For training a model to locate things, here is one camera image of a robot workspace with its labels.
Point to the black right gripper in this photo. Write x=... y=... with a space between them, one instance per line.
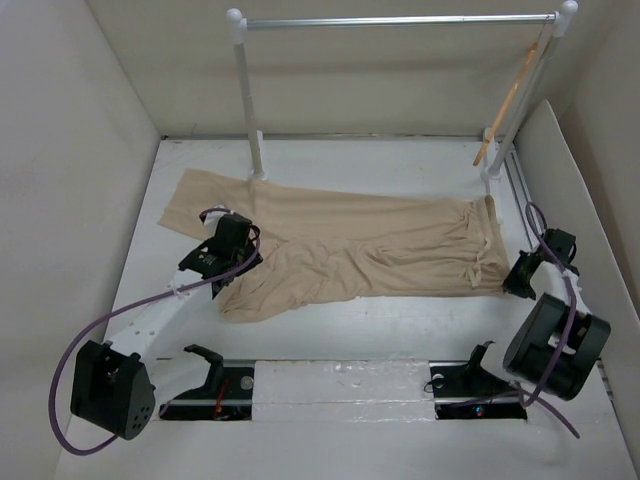
x=513 y=285

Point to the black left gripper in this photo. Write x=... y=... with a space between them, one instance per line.
x=252 y=264

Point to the beige trousers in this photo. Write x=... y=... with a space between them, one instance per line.
x=322 y=246

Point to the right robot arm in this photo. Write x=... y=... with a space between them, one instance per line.
x=560 y=341

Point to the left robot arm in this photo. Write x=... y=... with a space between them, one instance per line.
x=120 y=384

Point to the wooden clothes hanger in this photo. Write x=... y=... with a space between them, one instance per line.
x=506 y=103

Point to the white clothes rack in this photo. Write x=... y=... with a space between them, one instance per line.
x=558 y=22

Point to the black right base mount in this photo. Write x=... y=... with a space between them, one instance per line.
x=471 y=394

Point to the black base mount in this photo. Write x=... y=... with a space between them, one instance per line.
x=225 y=394
x=471 y=394

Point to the aluminium rail right side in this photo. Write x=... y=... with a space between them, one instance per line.
x=520 y=191

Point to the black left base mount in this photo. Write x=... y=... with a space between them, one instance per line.
x=225 y=394

